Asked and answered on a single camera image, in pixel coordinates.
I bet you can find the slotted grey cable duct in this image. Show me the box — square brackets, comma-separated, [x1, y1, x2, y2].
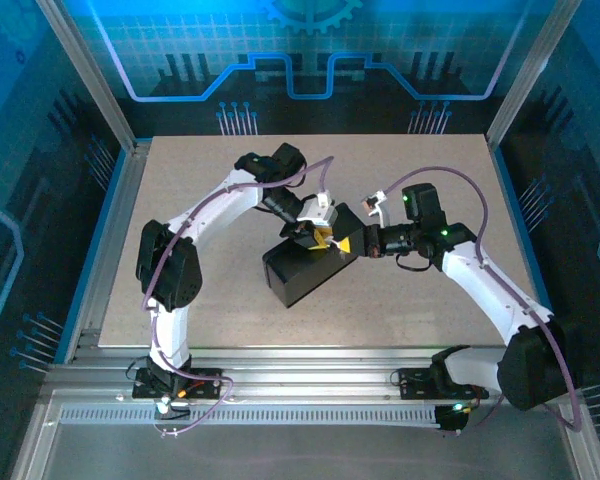
[58, 405, 441, 427]

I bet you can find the aluminium frame side rail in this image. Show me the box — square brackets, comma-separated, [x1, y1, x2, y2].
[63, 141, 154, 364]

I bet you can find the aluminium frame post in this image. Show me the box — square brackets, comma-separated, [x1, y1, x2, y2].
[34, 0, 140, 154]
[484, 0, 584, 151]

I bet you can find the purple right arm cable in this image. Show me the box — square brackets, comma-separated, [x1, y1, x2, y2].
[383, 167, 582, 437]

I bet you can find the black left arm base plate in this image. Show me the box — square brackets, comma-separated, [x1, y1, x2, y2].
[132, 366, 225, 400]

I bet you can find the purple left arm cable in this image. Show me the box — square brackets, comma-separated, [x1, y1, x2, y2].
[139, 155, 335, 439]

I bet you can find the aluminium frame cross rail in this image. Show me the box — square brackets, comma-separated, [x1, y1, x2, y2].
[42, 346, 584, 404]

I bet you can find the small black adapter board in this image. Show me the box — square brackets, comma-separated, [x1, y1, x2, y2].
[434, 402, 476, 434]
[153, 397, 192, 422]

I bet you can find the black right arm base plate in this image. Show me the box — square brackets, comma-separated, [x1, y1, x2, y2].
[397, 367, 490, 401]

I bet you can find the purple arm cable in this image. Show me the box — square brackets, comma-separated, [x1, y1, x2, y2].
[383, 167, 582, 437]
[139, 155, 335, 439]

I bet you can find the black box with painted lid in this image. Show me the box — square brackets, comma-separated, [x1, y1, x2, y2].
[261, 202, 367, 310]

